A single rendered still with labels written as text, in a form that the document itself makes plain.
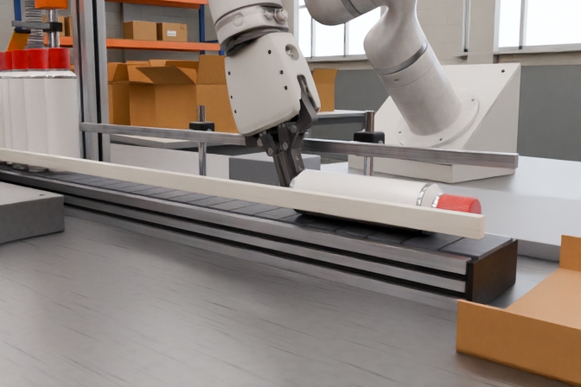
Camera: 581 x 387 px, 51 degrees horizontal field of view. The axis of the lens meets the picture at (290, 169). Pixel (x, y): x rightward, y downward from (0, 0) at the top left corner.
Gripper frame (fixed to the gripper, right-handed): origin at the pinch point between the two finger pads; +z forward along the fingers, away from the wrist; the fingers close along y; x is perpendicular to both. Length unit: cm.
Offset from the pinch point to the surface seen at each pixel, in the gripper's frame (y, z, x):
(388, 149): -11.3, 1.1, -3.2
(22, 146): 55, -19, 2
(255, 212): 4.2, 3.8, 3.2
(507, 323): -26.1, 16.8, 13.0
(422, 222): -17.0, 9.1, 4.4
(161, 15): 633, -351, -563
